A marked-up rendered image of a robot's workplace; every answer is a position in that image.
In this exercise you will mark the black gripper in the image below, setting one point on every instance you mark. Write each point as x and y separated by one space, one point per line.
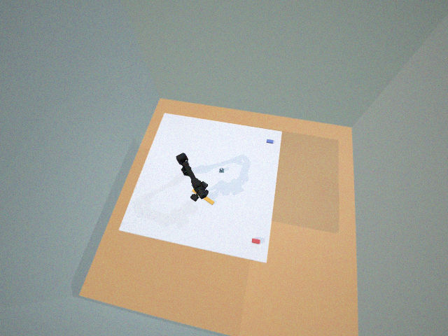
195 196

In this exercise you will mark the yellow bar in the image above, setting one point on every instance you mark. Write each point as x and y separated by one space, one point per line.
206 198

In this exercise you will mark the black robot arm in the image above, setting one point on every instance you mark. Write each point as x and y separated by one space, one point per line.
187 171

